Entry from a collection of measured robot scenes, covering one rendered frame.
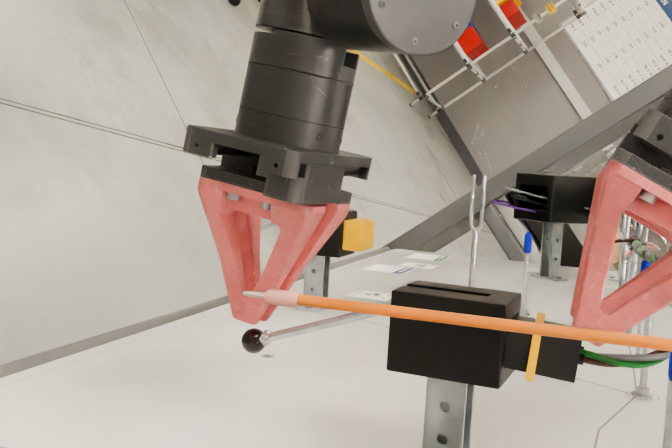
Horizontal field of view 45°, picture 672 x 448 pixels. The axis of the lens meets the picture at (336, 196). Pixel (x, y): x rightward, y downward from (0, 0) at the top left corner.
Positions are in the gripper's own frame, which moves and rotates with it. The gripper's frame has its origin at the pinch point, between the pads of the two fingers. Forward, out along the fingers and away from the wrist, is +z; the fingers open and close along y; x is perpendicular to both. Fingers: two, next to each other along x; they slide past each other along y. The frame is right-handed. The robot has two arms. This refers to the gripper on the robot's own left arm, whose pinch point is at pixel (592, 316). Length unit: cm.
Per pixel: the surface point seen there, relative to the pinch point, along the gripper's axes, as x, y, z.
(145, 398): 18.2, 3.2, 19.1
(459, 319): 4.7, -14.1, 1.3
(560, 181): 6, 71, -7
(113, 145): 131, 189, 53
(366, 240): 17.7, 35.2, 8.6
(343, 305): 8.3, -14.0, 3.2
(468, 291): 5.6, -0.2, 2.3
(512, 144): 78, 769, -34
